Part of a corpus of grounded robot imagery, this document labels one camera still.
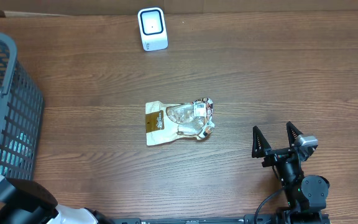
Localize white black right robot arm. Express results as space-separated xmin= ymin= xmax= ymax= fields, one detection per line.
xmin=246 ymin=121 xmax=331 ymax=224

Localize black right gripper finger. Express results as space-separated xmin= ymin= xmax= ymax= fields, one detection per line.
xmin=252 ymin=126 xmax=272 ymax=158
xmin=286 ymin=121 xmax=303 ymax=146

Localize beige snack pouch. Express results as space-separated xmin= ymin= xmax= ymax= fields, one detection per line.
xmin=145 ymin=98 xmax=215 ymax=146

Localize grey plastic basket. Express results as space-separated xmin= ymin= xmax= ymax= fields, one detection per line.
xmin=0 ymin=33 xmax=45 ymax=180

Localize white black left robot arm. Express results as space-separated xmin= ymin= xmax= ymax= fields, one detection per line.
xmin=0 ymin=174 xmax=113 ymax=224

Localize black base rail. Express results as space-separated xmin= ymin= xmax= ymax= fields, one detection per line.
xmin=111 ymin=214 xmax=331 ymax=224

